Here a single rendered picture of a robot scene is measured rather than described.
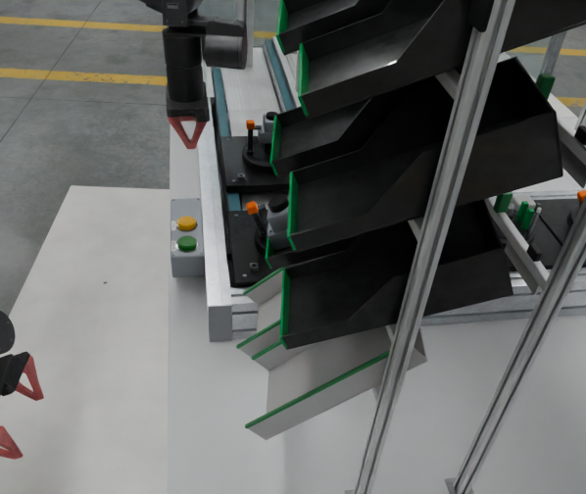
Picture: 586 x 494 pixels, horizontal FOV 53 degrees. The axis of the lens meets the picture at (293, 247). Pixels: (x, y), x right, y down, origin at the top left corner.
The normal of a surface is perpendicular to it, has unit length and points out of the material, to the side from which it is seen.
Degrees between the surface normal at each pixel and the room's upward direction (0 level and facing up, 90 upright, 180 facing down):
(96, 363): 0
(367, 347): 45
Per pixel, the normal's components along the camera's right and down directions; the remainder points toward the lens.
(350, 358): -0.66, -0.59
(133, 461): 0.07, -0.77
